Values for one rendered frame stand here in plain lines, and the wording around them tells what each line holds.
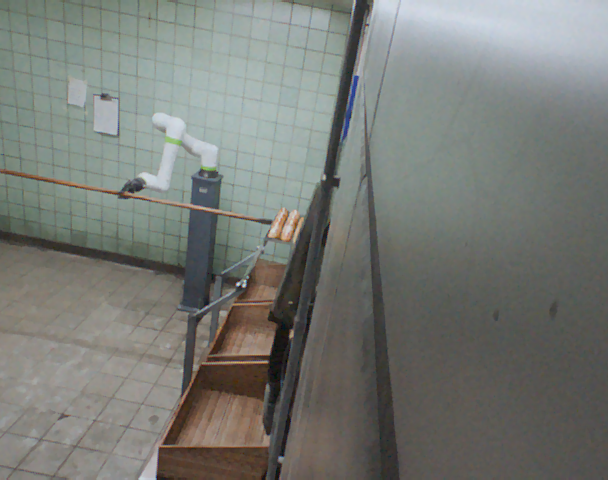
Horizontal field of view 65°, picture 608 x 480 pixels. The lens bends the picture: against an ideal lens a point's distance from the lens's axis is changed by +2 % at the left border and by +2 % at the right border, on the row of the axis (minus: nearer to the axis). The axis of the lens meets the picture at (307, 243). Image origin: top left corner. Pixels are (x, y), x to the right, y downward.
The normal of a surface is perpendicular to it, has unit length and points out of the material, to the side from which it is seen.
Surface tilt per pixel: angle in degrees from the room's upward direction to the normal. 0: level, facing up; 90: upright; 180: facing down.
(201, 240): 90
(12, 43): 90
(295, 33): 90
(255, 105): 90
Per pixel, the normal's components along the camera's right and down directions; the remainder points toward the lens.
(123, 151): -0.11, 0.37
